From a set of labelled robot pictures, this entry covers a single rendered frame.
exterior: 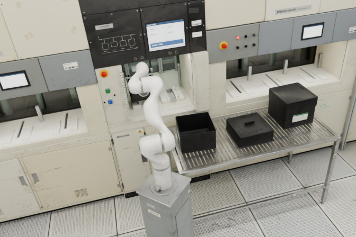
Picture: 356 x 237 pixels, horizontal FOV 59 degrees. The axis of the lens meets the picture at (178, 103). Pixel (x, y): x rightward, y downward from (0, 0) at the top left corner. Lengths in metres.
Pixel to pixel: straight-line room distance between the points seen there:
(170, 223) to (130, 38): 1.33
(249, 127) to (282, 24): 0.87
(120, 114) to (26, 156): 0.85
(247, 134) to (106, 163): 1.28
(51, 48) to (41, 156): 0.96
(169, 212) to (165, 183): 0.19
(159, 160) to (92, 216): 1.36
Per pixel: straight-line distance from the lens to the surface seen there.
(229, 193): 3.21
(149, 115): 1.99
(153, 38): 2.42
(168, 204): 2.13
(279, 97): 2.69
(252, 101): 2.97
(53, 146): 2.84
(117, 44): 2.41
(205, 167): 2.35
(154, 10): 2.37
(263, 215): 3.07
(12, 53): 2.49
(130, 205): 3.21
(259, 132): 2.53
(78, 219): 3.26
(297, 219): 3.11
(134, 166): 3.01
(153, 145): 1.95
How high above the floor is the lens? 2.36
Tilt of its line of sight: 31 degrees down
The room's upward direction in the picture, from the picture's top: 5 degrees counter-clockwise
